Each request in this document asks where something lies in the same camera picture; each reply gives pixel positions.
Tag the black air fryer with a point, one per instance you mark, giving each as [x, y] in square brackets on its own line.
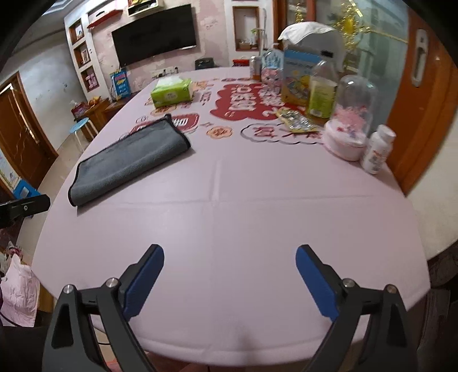
[205, 63]

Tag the pink bedding bundle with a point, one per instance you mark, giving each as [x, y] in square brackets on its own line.
[20, 290]

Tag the low wooden tv cabinet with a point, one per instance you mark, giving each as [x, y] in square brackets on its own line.
[100, 113]

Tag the light blue round stool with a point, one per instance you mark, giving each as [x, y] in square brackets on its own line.
[84, 124]

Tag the purple and grey towel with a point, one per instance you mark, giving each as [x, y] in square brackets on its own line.
[135, 154]

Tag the foil blister pack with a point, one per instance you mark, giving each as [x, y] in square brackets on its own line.
[295, 121]

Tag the white wall shelf unit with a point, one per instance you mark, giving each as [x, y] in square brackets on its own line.
[83, 52]

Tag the blue poster box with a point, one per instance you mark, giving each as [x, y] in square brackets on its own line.
[120, 84]

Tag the black wall television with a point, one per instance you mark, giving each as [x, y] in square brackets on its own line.
[154, 34]

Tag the green tissue pack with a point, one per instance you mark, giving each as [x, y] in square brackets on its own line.
[172, 90]

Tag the blue children's book box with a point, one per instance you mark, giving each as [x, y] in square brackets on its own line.
[297, 70]

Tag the red pot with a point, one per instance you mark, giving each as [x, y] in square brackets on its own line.
[240, 62]

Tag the metal drink can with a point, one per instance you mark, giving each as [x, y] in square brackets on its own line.
[255, 66]

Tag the blue plastic step stool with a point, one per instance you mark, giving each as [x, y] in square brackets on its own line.
[24, 190]

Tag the white pill bottle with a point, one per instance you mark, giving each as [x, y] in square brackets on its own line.
[378, 149]

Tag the white appliance with cloth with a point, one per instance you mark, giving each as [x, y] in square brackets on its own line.
[314, 38]

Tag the yellow liquid glass bottle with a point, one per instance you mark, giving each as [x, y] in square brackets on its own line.
[323, 84]

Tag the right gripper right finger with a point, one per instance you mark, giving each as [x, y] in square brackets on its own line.
[387, 344]

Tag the orange sliding door frame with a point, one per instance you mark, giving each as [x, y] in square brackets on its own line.
[425, 105]

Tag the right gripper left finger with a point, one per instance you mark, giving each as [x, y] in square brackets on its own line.
[71, 343]

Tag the brown wooden door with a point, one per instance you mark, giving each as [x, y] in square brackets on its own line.
[23, 140]

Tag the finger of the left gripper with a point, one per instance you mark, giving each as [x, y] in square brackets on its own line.
[21, 208]

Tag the glass dome pink ornament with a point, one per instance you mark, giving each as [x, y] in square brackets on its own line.
[345, 133]

